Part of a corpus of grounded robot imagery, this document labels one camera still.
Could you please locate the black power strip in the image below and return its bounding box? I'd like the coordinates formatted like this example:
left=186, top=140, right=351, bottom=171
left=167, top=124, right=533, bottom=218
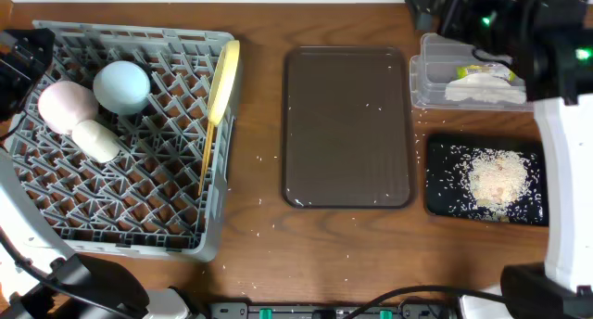
left=209, top=302, right=457, bottom=319

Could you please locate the grey plastic dish rack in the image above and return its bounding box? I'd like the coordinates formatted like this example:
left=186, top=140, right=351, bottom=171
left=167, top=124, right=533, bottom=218
left=7, top=20, right=240, bottom=262

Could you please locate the black tray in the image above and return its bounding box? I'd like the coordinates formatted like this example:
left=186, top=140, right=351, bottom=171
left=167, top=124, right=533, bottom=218
left=424, top=134, right=549, bottom=226

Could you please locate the cream plastic cup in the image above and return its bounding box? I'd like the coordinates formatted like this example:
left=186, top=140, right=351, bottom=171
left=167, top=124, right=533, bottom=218
left=71, top=120, right=120, bottom=163

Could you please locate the clear plastic bin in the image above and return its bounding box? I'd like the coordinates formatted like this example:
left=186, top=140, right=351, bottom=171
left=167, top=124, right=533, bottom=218
left=409, top=33, right=533, bottom=112

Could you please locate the yellow plate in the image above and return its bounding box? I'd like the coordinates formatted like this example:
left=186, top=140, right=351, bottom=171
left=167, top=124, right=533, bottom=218
left=208, top=40, right=240, bottom=126

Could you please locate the pile of rice scraps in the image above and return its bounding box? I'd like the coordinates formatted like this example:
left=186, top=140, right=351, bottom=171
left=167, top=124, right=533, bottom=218
left=458, top=148, right=531, bottom=217

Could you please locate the light blue bowl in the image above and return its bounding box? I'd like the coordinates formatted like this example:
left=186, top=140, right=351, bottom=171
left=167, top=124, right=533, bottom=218
left=93, top=60, right=150, bottom=115

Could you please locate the dark brown serving tray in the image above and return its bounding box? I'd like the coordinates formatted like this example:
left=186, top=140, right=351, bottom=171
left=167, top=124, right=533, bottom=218
left=281, top=45, right=417, bottom=209

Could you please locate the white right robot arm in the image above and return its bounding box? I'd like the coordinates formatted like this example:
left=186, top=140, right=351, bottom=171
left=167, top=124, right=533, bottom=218
left=405, top=0, right=592, bottom=318

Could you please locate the black cable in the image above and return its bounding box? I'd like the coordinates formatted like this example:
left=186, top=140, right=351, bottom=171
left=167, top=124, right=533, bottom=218
left=340, top=284, right=511, bottom=319

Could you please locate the wooden chopstick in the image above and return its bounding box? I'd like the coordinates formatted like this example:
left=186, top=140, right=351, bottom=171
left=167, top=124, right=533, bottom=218
left=198, top=121, right=215, bottom=196
left=201, top=121, right=215, bottom=180

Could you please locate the pink bowl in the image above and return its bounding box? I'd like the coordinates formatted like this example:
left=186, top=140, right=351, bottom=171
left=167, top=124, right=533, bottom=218
left=38, top=81, right=98, bottom=134

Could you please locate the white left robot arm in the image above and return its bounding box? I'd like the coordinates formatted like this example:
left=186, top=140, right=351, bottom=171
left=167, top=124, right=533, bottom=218
left=1, top=29, right=192, bottom=318

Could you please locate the green snack wrapper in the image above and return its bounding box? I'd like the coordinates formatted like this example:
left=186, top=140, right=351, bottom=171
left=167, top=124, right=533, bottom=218
left=456, top=63, right=516, bottom=83

